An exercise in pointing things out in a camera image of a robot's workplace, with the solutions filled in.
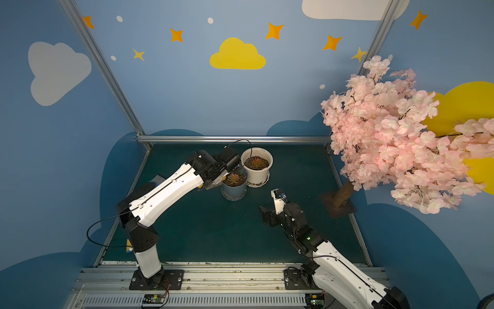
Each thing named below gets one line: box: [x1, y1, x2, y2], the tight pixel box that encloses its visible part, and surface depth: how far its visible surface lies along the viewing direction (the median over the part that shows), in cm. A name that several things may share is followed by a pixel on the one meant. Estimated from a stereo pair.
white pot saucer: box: [246, 175, 271, 188], surface depth 106 cm
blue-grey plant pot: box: [221, 166, 248, 201], surface depth 100 cm
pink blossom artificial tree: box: [320, 55, 494, 215], surface depth 60 cm
